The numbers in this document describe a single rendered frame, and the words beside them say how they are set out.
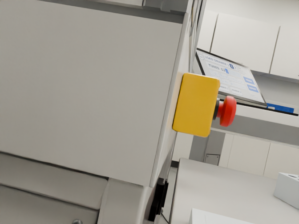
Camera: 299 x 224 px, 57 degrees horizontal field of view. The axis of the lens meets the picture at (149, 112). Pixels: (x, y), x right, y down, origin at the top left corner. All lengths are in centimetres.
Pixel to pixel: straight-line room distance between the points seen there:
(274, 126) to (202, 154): 106
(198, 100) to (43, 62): 17
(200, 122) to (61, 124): 16
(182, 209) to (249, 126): 30
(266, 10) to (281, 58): 87
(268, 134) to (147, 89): 40
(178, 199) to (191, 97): 12
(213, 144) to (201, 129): 132
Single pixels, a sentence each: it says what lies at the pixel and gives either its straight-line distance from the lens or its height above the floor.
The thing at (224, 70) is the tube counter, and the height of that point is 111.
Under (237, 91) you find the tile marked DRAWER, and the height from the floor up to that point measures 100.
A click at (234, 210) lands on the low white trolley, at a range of 36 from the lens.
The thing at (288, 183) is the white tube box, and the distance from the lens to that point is 47.
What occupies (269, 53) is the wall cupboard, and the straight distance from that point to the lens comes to 436.
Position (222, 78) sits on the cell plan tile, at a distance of 157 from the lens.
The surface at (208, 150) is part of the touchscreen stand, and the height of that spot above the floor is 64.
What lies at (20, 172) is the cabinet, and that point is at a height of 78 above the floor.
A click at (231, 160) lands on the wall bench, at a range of 390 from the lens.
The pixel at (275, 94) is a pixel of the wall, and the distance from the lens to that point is 475.
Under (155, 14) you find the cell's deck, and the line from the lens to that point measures 25.
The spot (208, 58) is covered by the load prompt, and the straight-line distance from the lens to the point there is 159.
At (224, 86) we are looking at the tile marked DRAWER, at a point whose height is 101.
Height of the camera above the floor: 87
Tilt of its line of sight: 3 degrees down
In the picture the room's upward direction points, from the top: 11 degrees clockwise
